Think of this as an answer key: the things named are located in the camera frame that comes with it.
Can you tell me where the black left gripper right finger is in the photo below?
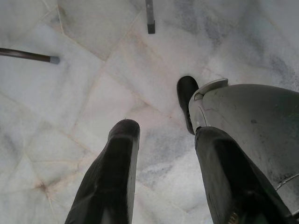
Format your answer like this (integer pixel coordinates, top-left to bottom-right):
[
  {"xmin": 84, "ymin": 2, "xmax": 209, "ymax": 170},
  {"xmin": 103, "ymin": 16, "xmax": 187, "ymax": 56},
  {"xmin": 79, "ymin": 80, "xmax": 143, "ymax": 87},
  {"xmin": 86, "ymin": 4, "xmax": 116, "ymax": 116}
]
[{"xmin": 194, "ymin": 126, "xmax": 297, "ymax": 224}]

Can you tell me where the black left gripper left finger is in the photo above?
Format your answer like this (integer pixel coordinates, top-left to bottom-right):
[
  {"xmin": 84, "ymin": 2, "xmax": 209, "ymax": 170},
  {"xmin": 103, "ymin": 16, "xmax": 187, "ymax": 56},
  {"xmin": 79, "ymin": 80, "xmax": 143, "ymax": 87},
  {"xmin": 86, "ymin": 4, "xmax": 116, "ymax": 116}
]
[{"xmin": 64, "ymin": 119, "xmax": 141, "ymax": 224}]

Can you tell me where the black robot left foot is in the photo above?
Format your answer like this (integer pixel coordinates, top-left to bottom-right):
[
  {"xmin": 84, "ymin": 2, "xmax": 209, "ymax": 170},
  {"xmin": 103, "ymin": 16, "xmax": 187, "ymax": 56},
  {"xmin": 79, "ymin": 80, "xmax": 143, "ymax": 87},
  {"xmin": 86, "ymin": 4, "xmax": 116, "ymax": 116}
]
[{"xmin": 177, "ymin": 76, "xmax": 200, "ymax": 135}]

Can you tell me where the silver metal clothes rack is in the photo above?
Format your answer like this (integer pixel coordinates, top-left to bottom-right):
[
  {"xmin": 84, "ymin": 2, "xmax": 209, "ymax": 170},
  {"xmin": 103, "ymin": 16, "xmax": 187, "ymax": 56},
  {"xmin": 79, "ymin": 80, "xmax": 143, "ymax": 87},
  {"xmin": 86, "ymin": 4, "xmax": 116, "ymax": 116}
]
[{"xmin": 145, "ymin": 0, "xmax": 156, "ymax": 35}]

